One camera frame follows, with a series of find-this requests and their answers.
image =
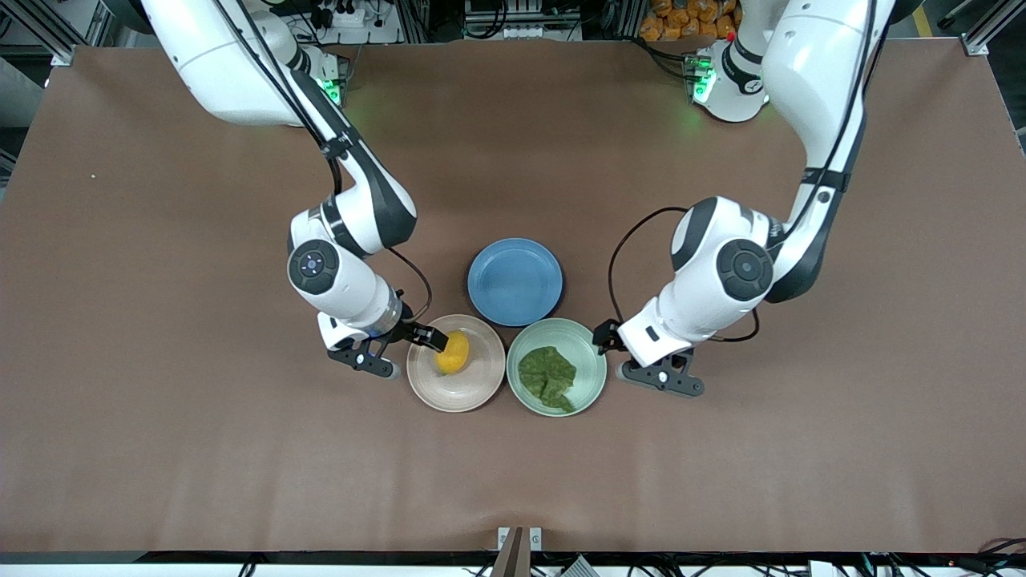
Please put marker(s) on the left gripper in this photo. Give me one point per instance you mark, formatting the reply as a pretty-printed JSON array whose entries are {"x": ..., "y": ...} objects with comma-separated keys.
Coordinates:
[{"x": 606, "y": 337}]

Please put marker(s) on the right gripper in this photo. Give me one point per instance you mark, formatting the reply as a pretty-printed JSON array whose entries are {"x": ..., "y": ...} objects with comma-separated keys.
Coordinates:
[{"x": 414, "y": 329}]

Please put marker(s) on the yellow lemon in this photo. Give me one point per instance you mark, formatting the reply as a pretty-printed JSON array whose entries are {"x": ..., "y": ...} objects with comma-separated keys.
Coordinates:
[{"x": 455, "y": 357}]

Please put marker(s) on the green lettuce leaf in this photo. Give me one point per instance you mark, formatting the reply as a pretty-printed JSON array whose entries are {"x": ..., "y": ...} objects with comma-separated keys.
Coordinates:
[{"x": 547, "y": 373}]

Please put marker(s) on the mint green plate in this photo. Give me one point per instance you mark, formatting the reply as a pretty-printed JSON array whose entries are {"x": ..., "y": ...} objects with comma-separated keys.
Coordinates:
[{"x": 589, "y": 377}]

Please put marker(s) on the beige plate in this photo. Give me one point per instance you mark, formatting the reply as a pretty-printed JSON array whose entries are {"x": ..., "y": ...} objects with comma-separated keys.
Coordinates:
[{"x": 461, "y": 393}]

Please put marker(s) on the blue plate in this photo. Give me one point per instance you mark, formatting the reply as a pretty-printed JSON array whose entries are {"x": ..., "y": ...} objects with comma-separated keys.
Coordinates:
[{"x": 513, "y": 280}]

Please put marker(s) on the grey ribbed block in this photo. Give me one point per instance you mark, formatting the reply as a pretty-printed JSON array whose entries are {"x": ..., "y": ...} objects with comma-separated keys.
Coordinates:
[{"x": 579, "y": 569}]

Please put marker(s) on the white panel with plugs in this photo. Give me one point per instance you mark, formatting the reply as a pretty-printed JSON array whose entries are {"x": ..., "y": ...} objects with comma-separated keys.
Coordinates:
[{"x": 377, "y": 32}]

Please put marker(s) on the bag of oranges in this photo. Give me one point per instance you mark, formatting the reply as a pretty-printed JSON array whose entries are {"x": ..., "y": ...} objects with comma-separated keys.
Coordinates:
[{"x": 681, "y": 20}]

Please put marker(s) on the dark electronics rack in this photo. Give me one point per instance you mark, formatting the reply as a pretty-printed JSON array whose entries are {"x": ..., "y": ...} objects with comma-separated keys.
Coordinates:
[{"x": 521, "y": 16}]

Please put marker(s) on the brown camera mount post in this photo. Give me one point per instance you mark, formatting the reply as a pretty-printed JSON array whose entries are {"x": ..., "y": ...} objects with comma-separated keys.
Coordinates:
[{"x": 513, "y": 553}]

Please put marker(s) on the aluminium frame profile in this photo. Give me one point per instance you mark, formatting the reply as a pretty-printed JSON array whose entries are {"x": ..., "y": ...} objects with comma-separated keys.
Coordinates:
[
  {"x": 62, "y": 54},
  {"x": 976, "y": 44}
]

